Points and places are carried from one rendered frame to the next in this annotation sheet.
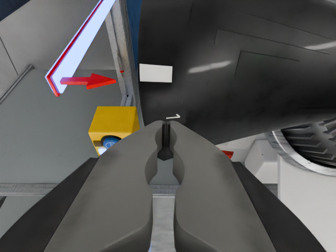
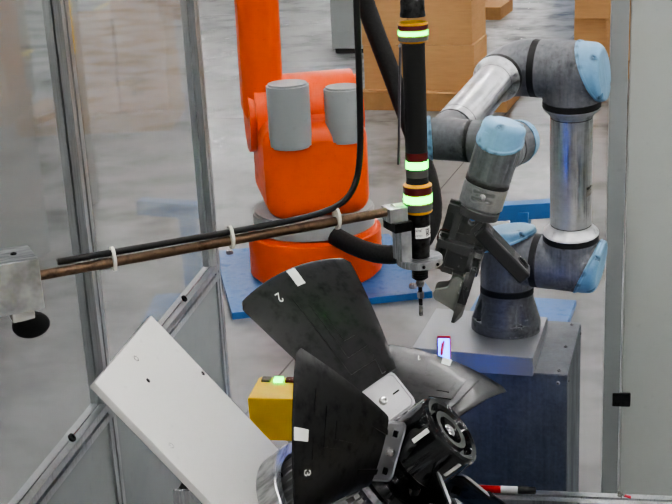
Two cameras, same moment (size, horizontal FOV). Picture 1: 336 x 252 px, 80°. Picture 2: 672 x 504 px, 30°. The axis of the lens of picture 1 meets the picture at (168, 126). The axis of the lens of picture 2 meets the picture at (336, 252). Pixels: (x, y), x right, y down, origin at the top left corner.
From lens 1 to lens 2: 2.14 m
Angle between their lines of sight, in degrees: 70
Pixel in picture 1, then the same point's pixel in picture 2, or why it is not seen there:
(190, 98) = (430, 365)
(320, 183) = (250, 455)
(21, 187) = (171, 330)
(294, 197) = (246, 426)
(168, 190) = (75, 452)
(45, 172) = not seen: hidden behind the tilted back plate
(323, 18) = (468, 400)
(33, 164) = not seen: hidden behind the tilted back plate
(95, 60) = not seen: outside the picture
